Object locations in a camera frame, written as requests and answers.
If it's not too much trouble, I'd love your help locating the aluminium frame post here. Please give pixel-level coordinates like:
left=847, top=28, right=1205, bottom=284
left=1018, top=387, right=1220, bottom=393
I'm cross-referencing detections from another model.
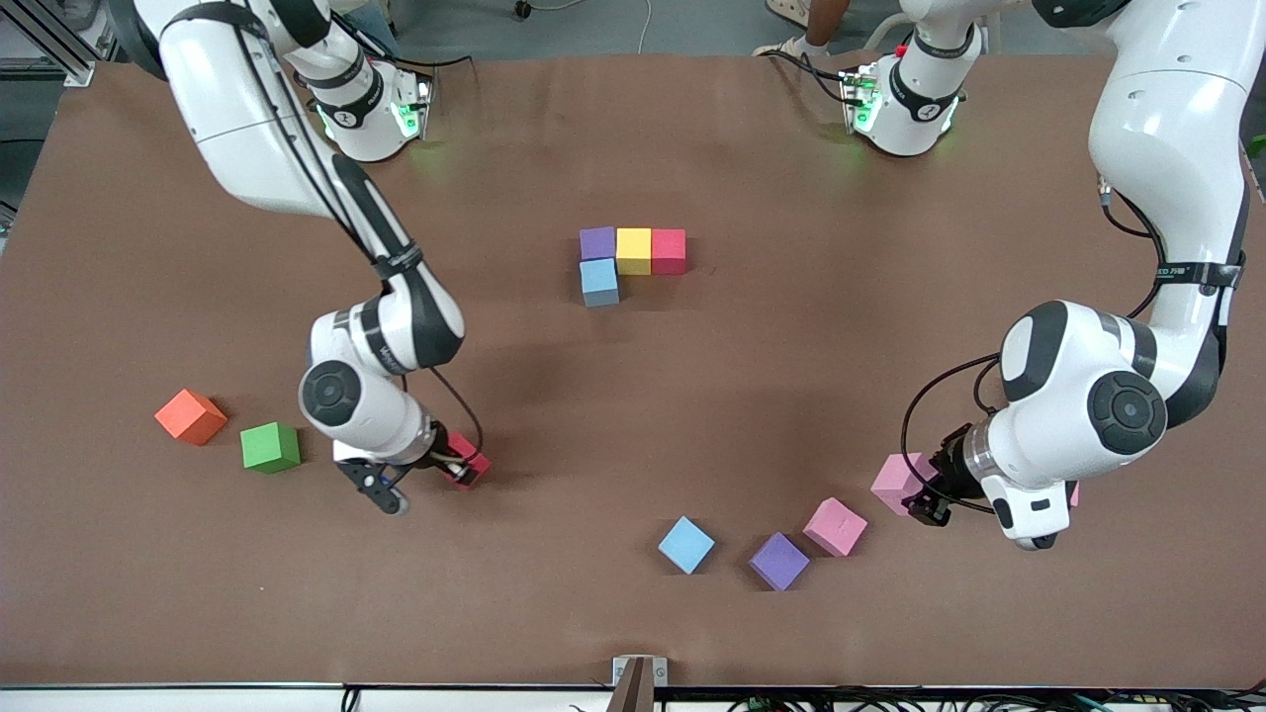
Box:
left=0, top=0, right=98, bottom=88

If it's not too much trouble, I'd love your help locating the person's sandalled foot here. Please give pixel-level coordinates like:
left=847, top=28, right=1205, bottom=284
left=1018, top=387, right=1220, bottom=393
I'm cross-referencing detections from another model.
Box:
left=750, top=0, right=854, bottom=58

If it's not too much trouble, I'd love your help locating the blue foam block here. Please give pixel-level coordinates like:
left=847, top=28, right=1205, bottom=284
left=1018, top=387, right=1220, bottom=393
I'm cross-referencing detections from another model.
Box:
left=580, top=258, right=620, bottom=308
left=658, top=515, right=716, bottom=576

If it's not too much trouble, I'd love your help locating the orange foam block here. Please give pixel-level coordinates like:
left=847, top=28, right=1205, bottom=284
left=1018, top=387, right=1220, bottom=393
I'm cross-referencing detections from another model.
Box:
left=154, top=389, right=229, bottom=447

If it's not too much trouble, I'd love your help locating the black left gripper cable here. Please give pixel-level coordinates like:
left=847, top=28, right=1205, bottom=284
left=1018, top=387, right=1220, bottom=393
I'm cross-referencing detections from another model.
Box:
left=898, top=353, right=1002, bottom=517

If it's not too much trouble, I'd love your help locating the metal camera post bracket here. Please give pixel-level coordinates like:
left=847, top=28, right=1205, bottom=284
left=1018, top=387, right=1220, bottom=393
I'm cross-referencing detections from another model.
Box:
left=608, top=656, right=669, bottom=712

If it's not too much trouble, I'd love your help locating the yellow foam block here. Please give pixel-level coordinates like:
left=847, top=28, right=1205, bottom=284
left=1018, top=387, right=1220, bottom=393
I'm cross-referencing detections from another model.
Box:
left=616, top=228, right=654, bottom=277

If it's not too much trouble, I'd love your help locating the black left base cable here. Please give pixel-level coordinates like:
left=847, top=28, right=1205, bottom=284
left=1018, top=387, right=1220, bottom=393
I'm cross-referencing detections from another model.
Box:
left=760, top=49, right=852, bottom=105

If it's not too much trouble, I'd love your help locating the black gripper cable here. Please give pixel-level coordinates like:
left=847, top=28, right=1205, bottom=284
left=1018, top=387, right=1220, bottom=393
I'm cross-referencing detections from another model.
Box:
left=427, top=366, right=486, bottom=454
left=898, top=353, right=1002, bottom=517

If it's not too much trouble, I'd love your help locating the brown table cover mat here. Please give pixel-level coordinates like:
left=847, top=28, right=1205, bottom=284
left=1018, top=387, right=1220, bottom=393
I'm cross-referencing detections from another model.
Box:
left=0, top=51, right=1266, bottom=690

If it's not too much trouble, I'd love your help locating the green foam block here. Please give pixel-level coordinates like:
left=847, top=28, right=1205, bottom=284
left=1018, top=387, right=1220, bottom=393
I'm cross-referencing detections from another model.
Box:
left=239, top=421, right=302, bottom=475

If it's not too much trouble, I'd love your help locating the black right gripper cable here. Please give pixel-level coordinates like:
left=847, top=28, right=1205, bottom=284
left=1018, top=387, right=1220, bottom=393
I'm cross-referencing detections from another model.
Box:
left=427, top=366, right=486, bottom=454

